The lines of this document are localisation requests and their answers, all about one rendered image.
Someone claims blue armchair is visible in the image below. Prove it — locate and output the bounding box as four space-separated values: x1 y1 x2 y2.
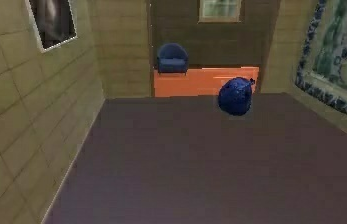
156 42 190 75

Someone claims blue round sack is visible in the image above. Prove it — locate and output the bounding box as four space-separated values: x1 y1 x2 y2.
217 76 256 117

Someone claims pale picture with tan frame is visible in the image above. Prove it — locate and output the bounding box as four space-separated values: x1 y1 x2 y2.
198 0 243 24

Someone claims dark picture with white frame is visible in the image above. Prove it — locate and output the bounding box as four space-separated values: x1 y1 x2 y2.
25 0 79 54

